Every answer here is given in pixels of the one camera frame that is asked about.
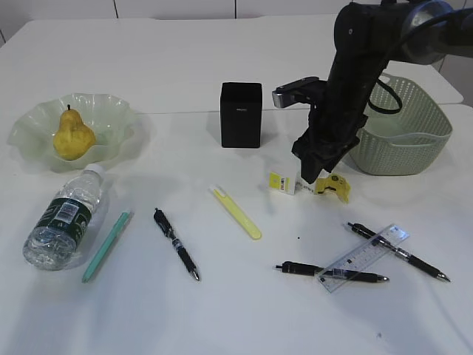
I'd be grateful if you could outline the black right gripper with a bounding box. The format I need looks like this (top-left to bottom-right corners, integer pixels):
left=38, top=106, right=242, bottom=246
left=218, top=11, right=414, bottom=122
left=292, top=106, right=367, bottom=183

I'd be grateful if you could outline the yellow white waste paper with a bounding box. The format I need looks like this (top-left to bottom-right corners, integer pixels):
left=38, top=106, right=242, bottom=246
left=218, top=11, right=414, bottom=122
left=266, top=170, right=351, bottom=204

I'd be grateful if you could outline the yellow pear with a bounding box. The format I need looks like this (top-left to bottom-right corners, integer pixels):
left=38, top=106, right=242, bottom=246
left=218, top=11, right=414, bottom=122
left=53, top=104, right=96, bottom=160

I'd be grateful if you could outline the clear water bottle green label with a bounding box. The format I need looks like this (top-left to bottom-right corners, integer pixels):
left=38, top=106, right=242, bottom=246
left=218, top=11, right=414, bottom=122
left=23, top=163, right=105, bottom=271

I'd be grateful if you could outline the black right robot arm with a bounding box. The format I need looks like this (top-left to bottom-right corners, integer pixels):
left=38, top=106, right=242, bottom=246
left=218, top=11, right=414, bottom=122
left=292, top=1, right=472, bottom=183

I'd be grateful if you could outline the green woven plastic basket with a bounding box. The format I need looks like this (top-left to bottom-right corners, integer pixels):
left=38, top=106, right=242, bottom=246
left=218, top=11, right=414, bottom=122
left=349, top=72, right=452, bottom=176

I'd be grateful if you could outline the black square pen holder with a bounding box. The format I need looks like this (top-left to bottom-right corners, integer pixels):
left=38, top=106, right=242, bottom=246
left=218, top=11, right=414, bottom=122
left=220, top=82, right=262, bottom=149

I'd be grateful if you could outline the yellow pen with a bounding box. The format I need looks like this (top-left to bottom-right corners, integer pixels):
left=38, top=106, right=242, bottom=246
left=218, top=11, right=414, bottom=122
left=209, top=186, right=262, bottom=240

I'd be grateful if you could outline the transparent plastic ruler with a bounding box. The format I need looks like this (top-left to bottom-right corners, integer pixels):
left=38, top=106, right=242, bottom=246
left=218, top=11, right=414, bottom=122
left=316, top=224, right=410, bottom=293

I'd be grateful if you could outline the black pen under ruler bottom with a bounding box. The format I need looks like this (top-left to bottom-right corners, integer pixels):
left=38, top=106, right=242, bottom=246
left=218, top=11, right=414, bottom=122
left=274, top=261, right=389, bottom=283

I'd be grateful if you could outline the black pen under ruler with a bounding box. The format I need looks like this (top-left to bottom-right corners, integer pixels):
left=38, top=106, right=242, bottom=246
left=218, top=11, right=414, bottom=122
left=274, top=261, right=389, bottom=283
left=347, top=223, right=451, bottom=283

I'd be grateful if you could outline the black pen under ruler top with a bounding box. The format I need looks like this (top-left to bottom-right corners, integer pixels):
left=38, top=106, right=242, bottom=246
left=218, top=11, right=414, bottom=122
left=347, top=223, right=451, bottom=283

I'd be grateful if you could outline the black pen centre left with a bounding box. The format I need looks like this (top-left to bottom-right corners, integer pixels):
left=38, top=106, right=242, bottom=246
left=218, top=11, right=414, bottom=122
left=153, top=208, right=201, bottom=281

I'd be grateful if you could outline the mint green pen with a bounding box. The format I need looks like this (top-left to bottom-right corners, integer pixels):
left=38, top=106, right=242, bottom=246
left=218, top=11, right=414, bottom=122
left=81, top=211, right=133, bottom=283

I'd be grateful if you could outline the green wavy glass plate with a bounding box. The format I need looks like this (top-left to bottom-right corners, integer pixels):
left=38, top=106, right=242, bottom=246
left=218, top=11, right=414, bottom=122
left=7, top=93, right=140, bottom=172

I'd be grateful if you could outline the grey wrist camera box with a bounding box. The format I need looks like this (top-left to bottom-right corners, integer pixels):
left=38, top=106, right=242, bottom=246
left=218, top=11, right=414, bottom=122
left=272, top=76, right=327, bottom=109

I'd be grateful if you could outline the black cable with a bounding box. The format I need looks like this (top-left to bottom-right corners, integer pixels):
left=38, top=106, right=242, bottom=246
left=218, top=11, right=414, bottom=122
left=365, top=79, right=403, bottom=115

